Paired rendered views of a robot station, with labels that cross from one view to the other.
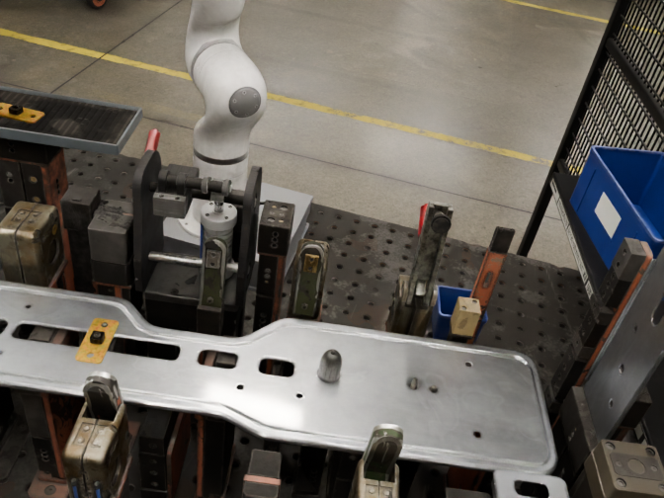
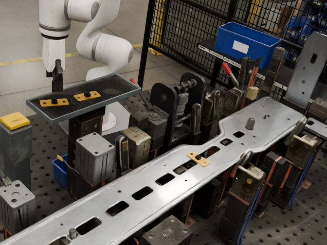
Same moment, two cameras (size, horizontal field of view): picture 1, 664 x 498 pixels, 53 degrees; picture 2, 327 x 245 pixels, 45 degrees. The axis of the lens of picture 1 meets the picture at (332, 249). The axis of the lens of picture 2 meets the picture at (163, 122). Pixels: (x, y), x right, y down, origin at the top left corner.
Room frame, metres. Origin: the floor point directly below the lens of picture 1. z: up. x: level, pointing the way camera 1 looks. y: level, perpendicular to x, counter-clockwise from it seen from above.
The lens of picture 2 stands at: (0.06, 1.26, 1.83)
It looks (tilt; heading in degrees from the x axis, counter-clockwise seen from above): 33 degrees down; 309
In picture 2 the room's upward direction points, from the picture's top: 11 degrees clockwise
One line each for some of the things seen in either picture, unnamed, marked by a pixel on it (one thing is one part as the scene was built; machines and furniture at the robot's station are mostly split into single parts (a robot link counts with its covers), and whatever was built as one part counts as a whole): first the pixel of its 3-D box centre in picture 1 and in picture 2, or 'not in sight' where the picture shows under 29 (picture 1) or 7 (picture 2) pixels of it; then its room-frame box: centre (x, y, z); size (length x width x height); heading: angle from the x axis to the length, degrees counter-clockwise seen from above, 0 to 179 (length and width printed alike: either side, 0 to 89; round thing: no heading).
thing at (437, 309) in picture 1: (456, 317); not in sight; (1.10, -0.30, 0.74); 0.11 x 0.10 x 0.09; 92
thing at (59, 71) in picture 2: not in sight; (57, 66); (0.93, 0.69, 1.31); 0.08 x 0.01 x 0.06; 158
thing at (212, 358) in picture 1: (217, 423); (217, 172); (0.65, 0.13, 0.84); 0.12 x 0.05 x 0.29; 2
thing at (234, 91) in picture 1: (228, 108); (109, 63); (1.22, 0.26, 1.10); 0.19 x 0.12 x 0.24; 33
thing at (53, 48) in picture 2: not in sight; (54, 48); (0.98, 0.68, 1.35); 0.10 x 0.07 x 0.11; 158
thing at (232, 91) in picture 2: (396, 359); (226, 123); (0.82, -0.15, 0.88); 0.07 x 0.06 x 0.35; 2
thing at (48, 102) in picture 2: not in sight; (54, 101); (0.98, 0.67, 1.17); 0.08 x 0.04 x 0.01; 68
